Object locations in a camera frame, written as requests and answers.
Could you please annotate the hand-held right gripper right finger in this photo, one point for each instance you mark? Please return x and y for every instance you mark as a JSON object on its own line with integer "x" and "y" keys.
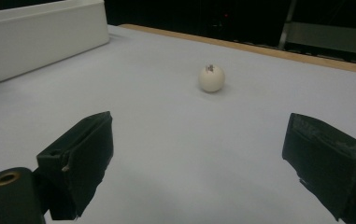
{"x": 331, "y": 161}

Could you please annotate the white table mat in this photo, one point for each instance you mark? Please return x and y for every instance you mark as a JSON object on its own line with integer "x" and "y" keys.
{"x": 178, "y": 130}

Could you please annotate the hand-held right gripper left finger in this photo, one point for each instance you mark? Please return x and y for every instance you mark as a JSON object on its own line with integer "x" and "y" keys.
{"x": 82, "y": 161}

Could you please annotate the white metal stand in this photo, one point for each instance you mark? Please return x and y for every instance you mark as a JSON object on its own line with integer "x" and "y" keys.
{"x": 331, "y": 37}

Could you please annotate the white plastic container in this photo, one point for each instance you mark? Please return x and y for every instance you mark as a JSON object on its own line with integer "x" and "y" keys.
{"x": 35, "y": 40}

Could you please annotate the white ball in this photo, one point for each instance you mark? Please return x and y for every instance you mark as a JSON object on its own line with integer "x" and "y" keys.
{"x": 211, "y": 79}

